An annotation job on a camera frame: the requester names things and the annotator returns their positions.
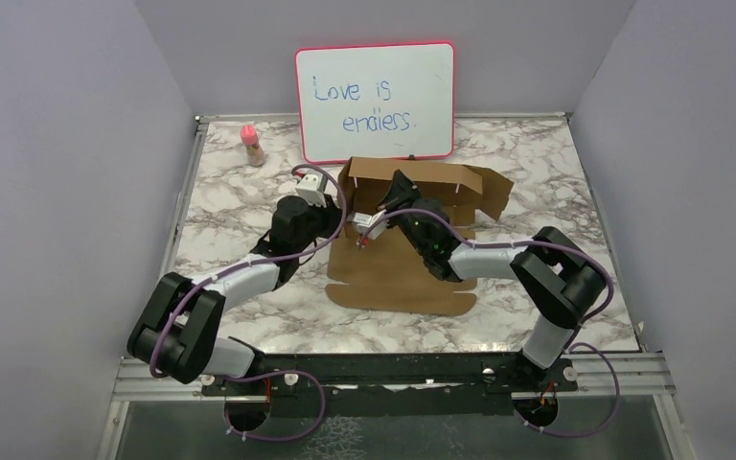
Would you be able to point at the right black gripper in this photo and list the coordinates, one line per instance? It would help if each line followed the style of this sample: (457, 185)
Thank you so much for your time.
(401, 192)

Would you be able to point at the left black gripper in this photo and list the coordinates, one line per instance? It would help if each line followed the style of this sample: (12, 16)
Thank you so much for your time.
(333, 216)

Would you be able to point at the brown cardboard box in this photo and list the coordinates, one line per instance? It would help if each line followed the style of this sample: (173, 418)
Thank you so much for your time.
(387, 274)

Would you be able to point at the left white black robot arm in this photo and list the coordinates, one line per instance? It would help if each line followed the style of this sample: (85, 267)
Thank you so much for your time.
(177, 331)

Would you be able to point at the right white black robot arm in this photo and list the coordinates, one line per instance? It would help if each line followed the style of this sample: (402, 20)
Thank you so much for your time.
(562, 281)

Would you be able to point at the small pink capped bottle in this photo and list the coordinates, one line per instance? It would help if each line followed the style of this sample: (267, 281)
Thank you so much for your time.
(251, 141)

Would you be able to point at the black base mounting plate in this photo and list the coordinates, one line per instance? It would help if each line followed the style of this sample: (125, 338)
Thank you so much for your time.
(378, 385)

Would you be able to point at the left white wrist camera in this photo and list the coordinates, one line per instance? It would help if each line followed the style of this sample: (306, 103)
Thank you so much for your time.
(312, 188)

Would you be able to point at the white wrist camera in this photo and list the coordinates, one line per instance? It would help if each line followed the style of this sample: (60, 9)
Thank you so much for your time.
(369, 226)
(312, 188)

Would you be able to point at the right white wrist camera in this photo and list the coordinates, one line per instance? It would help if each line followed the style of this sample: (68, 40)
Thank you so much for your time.
(369, 226)

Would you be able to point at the white board with pink frame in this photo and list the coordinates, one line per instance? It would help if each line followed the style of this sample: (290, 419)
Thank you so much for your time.
(379, 101)

